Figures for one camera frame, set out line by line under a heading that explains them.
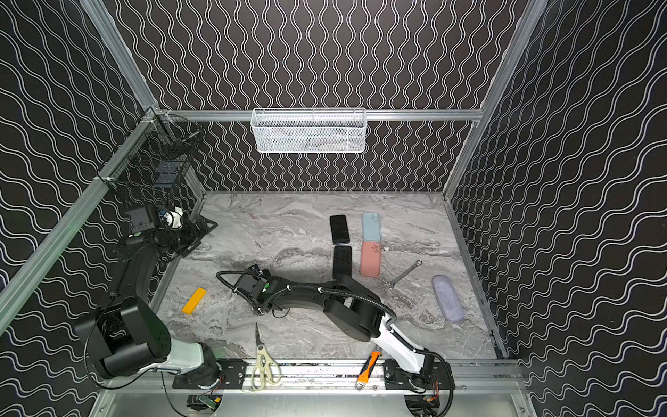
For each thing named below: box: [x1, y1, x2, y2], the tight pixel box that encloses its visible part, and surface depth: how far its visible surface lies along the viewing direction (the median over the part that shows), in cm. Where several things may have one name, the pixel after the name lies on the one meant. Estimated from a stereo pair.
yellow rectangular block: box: [181, 287, 208, 315], surface depth 90 cm
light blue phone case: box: [361, 211, 382, 243], surface depth 112 cm
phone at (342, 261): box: [332, 244, 353, 279], surface depth 99 cm
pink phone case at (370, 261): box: [359, 241, 382, 278], surface depth 100 cm
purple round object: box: [431, 274, 465, 323], surface depth 88 cm
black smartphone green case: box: [329, 214, 351, 245], surface depth 111 cm
